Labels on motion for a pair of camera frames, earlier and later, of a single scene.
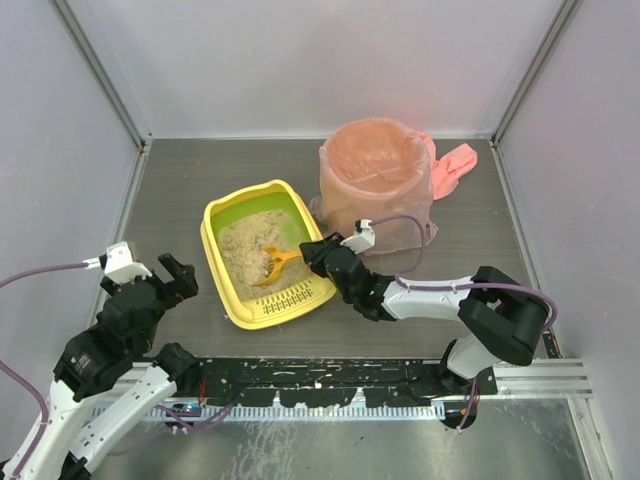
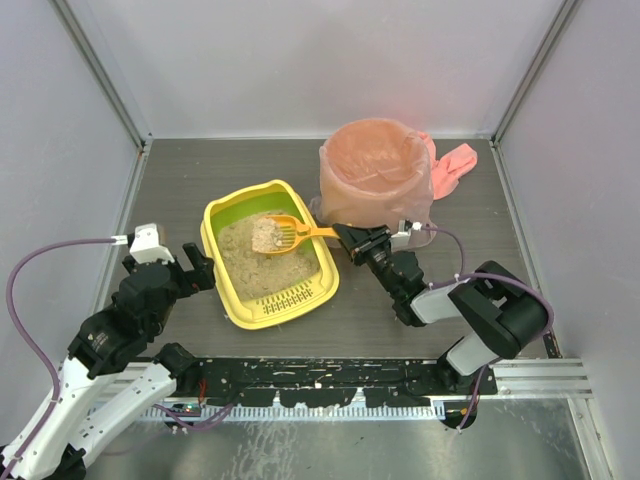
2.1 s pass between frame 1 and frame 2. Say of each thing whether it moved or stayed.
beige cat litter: stayed
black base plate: stayed
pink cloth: stayed
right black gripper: moved
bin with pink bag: stayed
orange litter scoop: moved
